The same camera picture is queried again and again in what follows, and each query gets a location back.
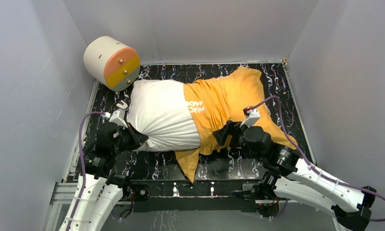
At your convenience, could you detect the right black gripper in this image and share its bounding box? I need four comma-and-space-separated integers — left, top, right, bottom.
212, 119, 263, 162

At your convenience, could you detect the blue and yellow pillowcase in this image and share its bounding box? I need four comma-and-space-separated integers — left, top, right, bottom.
175, 66, 298, 184

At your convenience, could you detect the white pillow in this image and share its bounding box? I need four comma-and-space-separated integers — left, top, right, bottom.
126, 80, 201, 152

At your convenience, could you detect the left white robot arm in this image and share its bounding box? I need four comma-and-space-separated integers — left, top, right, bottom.
59, 125, 149, 231

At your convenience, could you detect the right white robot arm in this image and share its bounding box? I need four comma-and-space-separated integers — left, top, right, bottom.
212, 121, 375, 231

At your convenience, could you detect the small white clip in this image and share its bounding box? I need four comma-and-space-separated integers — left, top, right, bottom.
116, 100, 128, 111

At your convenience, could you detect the white cylinder drawer unit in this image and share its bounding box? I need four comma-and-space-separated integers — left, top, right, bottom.
83, 36, 141, 91

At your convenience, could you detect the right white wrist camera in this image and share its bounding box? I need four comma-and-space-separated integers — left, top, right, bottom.
240, 106, 261, 128

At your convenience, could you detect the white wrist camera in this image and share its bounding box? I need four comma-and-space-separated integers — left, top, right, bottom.
103, 109, 128, 129
240, 106, 261, 128

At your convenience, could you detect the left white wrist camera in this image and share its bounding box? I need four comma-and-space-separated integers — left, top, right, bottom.
103, 109, 128, 129

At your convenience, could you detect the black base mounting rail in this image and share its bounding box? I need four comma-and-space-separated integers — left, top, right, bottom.
130, 180, 266, 212

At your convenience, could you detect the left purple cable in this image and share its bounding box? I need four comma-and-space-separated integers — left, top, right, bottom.
64, 111, 109, 231

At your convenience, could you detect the aluminium frame rail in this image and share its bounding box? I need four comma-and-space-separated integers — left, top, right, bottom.
51, 181, 302, 205

